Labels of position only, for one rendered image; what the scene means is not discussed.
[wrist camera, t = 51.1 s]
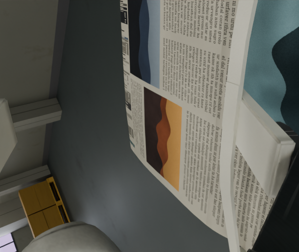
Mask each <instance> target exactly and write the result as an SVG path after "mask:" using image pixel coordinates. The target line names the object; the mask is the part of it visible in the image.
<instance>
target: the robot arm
mask: <svg viewBox="0 0 299 252"><path fill-rule="evenodd" d="M17 142H18V140H17V136H16V132H15V128H14V124H13V120H12V116H11V112H10V108H9V104H8V100H6V99H5V98H0V172H1V170H2V169H3V167H4V165H5V163H6V162H7V160H8V158H9V156H10V155H11V153H12V151H13V149H14V147H15V146H16V144H17ZM235 144H236V146H237V147H238V149H239V151H240V152H241V154H242V156H243V157H244V159H245V161H246V162H247V164H248V166H249V167H250V169H251V170H252V172H253V174H254V175H255V177H256V179H257V180H258V182H259V184H260V185H261V187H262V189H263V190H264V192H265V194H266V195H267V196H268V197H269V198H275V200H274V202H273V205H272V207H271V209H270V211H269V213H268V215H267V217H266V219H265V222H264V224H263V226H262V228H261V230H260V232H259V234H258V237H257V239H256V241H255V243H254V245H253V247H252V249H250V248H249V249H248V250H247V252H299V136H298V134H297V133H296V132H294V130H292V129H291V128H290V127H289V126H288V125H286V124H284V123H282V122H281V121H278V122H275V121H274V120H273V119H272V118H271V117H270V116H269V115H268V114H267V113H266V112H265V111H264V110H263V108H262V107H261V106H260V105H259V104H258V103H257V102H256V101H255V100H254V99H253V98H252V97H251V96H250V95H249V94H248V93H247V92H246V91H245V90H244V89H243V90H242V98H241V103H240V110H239V118H238V126H237V133H236V141H235ZM22 252H121V250H120V249H119V248H118V247H117V246H116V244H115V243H114V242H113V241H112V240H111V239H110V238H109V237H108V236H107V235H106V234H105V233H104V232H102V231H101V230H100V229H99V228H97V227H96V226H94V225H91V224H87V223H85V222H83V221H73V222H68V223H64V224H61V225H58V226H56V227H53V228H51V229H49V230H47V231H45V232H43V233H41V234H40V235H38V236H37V237H36V238H34V239H33V240H32V241H31V242H30V243H29V245H28V246H27V247H25V248H24V249H23V250H22Z"/></svg>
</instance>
